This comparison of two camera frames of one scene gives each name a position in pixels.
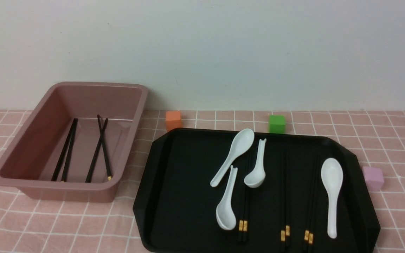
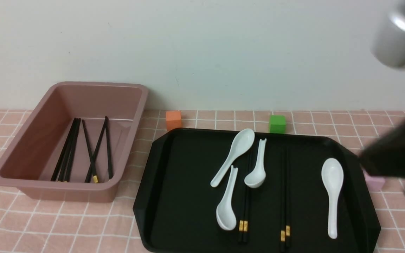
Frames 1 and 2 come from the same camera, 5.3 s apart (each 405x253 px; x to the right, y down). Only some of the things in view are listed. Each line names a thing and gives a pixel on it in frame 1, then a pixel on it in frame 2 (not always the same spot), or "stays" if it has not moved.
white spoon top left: [242, 142] stays
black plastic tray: [208, 190] stays
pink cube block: [374, 178] stays
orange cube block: [173, 119] stays
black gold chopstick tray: [308, 220] to [63, 171]
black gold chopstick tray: [311, 232] to [92, 161]
